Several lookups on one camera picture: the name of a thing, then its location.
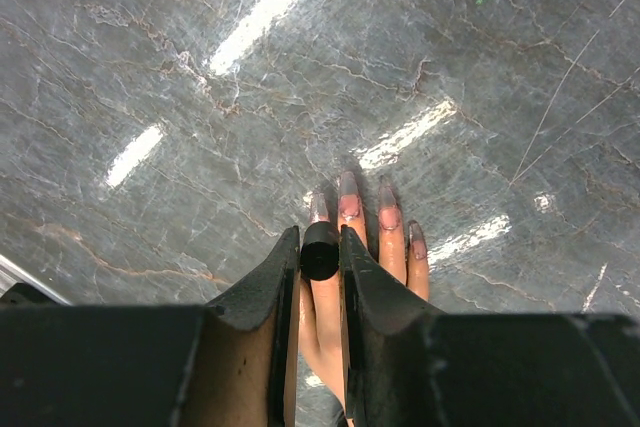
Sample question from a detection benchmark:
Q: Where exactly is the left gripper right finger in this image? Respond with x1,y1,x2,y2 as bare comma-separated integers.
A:
338,225,640,427

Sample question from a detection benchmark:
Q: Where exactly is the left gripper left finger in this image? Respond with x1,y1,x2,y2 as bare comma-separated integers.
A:
1,227,300,426

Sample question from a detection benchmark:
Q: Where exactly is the black nail polish cap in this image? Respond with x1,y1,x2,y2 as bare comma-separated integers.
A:
300,221,340,281

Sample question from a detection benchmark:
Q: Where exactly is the grey sleeved forearm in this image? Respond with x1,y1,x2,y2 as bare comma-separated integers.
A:
330,397,350,427

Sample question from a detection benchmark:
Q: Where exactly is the person's bare hand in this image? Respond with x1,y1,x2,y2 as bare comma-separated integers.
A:
298,173,440,425

